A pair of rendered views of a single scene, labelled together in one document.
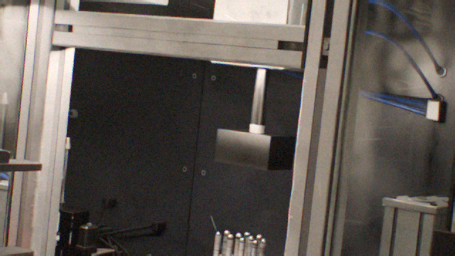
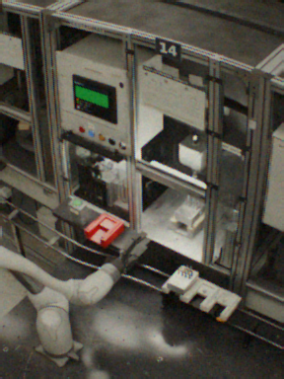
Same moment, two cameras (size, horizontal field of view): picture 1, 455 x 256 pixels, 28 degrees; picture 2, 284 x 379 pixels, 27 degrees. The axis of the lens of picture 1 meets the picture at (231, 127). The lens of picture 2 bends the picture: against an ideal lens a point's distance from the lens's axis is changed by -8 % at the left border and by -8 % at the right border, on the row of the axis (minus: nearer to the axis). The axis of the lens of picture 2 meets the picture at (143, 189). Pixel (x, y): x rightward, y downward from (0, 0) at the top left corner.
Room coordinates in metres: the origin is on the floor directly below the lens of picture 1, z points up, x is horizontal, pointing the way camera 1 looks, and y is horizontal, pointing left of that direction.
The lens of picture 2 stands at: (-1.06, 0.11, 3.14)
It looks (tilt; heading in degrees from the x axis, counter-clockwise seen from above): 41 degrees down; 2
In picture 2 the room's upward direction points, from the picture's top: 2 degrees counter-clockwise
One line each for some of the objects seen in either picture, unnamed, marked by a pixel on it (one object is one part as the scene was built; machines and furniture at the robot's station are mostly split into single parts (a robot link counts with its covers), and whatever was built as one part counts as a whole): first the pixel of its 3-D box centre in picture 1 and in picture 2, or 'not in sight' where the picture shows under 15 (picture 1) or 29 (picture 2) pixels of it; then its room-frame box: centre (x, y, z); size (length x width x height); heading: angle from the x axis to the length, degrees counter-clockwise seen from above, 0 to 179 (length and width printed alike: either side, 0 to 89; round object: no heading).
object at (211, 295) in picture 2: not in sight; (201, 297); (0.79, -0.07, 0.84); 0.36 x 0.14 x 0.10; 56
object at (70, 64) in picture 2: not in sight; (106, 90); (1.39, 0.37, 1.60); 0.42 x 0.29 x 0.46; 56
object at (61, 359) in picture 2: not in sight; (61, 347); (0.55, 0.60, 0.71); 0.22 x 0.18 x 0.06; 56
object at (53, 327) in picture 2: not in sight; (53, 329); (0.57, 0.62, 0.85); 0.18 x 0.16 x 0.22; 8
